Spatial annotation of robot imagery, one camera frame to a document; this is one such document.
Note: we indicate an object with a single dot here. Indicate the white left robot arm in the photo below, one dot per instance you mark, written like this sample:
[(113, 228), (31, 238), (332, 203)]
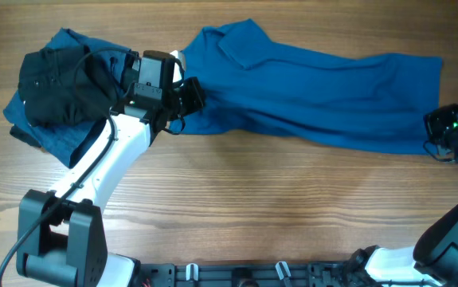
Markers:
[(61, 237)]

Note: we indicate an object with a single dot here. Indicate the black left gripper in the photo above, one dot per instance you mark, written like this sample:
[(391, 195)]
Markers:
[(195, 91)]

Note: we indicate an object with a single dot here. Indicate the navy blue folded shirt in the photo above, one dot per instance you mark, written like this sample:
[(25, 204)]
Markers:
[(117, 58)]

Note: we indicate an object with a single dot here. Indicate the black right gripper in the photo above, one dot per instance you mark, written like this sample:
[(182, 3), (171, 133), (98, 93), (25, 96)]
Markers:
[(433, 121)]

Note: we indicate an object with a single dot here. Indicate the dark green folded shirt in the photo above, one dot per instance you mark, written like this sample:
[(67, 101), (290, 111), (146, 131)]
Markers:
[(59, 95)]

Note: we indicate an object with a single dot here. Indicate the blue polo shirt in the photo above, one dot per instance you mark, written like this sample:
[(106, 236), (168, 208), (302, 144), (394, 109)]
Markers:
[(255, 84)]

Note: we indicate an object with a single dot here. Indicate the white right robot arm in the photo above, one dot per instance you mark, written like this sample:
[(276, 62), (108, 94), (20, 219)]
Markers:
[(433, 261)]

